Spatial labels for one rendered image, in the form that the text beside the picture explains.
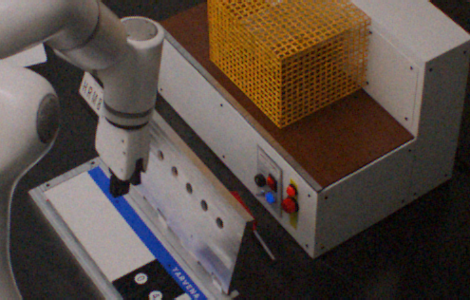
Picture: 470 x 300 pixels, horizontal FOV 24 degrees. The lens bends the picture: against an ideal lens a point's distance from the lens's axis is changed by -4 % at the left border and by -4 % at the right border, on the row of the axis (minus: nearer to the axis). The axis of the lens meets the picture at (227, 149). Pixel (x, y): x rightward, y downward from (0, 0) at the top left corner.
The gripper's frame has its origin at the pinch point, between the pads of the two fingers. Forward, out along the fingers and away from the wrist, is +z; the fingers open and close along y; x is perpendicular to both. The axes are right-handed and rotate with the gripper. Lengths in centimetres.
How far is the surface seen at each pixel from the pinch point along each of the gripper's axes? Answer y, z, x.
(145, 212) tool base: -10.1, 20.6, 13.5
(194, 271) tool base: 7.2, 20.5, 13.3
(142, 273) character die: 3.1, 21.3, 4.9
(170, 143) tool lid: -8.1, 2.8, 15.5
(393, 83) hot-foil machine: 9, -13, 50
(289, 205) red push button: 10.7, 7.4, 29.3
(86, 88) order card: -46, 18, 20
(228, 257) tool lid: 12.9, 12.6, 15.6
